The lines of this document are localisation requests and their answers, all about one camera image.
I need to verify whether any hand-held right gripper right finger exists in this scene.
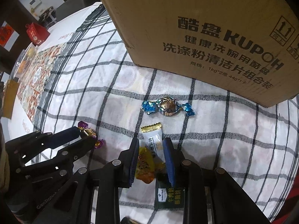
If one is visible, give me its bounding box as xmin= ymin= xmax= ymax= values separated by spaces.
xmin=163 ymin=137 xmax=269 ymax=224

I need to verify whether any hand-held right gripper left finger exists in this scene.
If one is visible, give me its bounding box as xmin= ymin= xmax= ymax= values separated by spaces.
xmin=35 ymin=137 xmax=140 ymax=224

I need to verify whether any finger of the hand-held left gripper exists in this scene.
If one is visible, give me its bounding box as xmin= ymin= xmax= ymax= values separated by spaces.
xmin=5 ymin=126 xmax=81 ymax=162
xmin=15 ymin=136 xmax=96 ymax=183

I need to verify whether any purple candy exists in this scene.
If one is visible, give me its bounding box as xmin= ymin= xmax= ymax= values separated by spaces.
xmin=78 ymin=121 xmax=105 ymax=150

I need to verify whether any white gold-edged snack packet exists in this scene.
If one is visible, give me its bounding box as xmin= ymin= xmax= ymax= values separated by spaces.
xmin=141 ymin=122 xmax=165 ymax=161

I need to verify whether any brown cardboard box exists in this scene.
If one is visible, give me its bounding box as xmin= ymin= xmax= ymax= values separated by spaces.
xmin=92 ymin=0 xmax=299 ymax=108

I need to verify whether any yellow snack packet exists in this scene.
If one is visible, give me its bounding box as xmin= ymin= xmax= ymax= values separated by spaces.
xmin=135 ymin=147 xmax=167 ymax=184

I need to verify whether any dark green snack packet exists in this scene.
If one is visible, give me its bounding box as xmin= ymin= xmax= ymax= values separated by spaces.
xmin=154 ymin=173 xmax=186 ymax=211

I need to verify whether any black white checked tablecloth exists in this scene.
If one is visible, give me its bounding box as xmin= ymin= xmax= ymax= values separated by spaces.
xmin=33 ymin=2 xmax=299 ymax=224

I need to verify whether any blue wrapped candy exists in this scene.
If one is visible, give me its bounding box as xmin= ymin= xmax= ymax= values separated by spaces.
xmin=142 ymin=96 xmax=195 ymax=117

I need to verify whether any patterned tile table mat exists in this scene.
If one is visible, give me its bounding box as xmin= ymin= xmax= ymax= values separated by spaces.
xmin=16 ymin=41 xmax=70 ymax=126

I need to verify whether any yellow woven tissue box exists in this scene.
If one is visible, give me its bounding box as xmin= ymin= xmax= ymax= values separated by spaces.
xmin=4 ymin=79 xmax=20 ymax=119

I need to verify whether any white plastic basket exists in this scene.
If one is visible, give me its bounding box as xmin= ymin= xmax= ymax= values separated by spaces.
xmin=14 ymin=45 xmax=36 ymax=77

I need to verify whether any white printed tablecloth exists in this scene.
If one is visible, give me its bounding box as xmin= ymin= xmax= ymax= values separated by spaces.
xmin=7 ymin=2 xmax=103 ymax=140

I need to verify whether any red gift bag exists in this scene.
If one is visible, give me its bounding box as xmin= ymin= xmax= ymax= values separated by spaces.
xmin=25 ymin=22 xmax=50 ymax=46

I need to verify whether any red paper door poster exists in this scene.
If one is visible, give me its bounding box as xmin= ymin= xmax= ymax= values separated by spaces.
xmin=0 ymin=26 xmax=19 ymax=50

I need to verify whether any grey chair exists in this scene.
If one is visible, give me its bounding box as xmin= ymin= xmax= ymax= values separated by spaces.
xmin=56 ymin=0 xmax=103 ymax=22

